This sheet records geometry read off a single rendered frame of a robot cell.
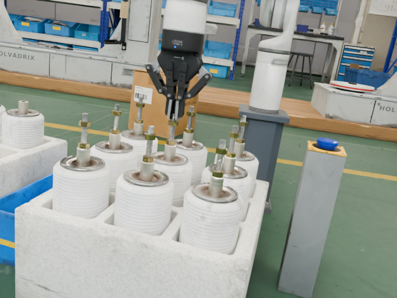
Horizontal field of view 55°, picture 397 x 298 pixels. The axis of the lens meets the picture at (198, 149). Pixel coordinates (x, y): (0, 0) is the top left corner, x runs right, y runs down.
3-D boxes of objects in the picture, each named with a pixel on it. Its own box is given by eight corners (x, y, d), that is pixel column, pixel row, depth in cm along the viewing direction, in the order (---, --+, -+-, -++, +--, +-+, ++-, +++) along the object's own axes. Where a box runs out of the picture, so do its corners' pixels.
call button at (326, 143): (315, 145, 76) (316, 135, 75) (335, 149, 75) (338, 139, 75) (315, 150, 72) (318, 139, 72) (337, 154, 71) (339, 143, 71)
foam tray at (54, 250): (114, 213, 104) (119, 150, 99) (256, 248, 96) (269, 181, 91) (14, 300, 67) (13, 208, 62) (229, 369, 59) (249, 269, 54)
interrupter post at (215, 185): (204, 194, 61) (207, 175, 60) (211, 190, 63) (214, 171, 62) (217, 199, 59) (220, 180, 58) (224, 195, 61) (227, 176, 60)
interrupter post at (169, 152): (177, 161, 75) (179, 145, 74) (168, 163, 73) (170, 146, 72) (169, 158, 76) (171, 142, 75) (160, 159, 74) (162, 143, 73)
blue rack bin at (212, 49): (205, 55, 561) (207, 40, 555) (230, 58, 559) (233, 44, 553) (201, 55, 513) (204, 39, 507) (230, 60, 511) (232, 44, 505)
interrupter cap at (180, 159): (195, 164, 75) (196, 160, 75) (167, 169, 69) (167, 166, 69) (170, 152, 80) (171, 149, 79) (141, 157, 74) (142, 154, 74)
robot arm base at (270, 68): (247, 106, 120) (257, 50, 115) (277, 110, 119) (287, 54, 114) (248, 110, 111) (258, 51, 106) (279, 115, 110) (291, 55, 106)
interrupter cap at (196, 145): (200, 142, 90) (200, 140, 90) (206, 152, 83) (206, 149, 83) (168, 140, 88) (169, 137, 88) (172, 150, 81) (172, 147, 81)
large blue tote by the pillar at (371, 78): (338, 93, 520) (344, 66, 510) (367, 97, 520) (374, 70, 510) (351, 99, 472) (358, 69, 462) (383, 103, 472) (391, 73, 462)
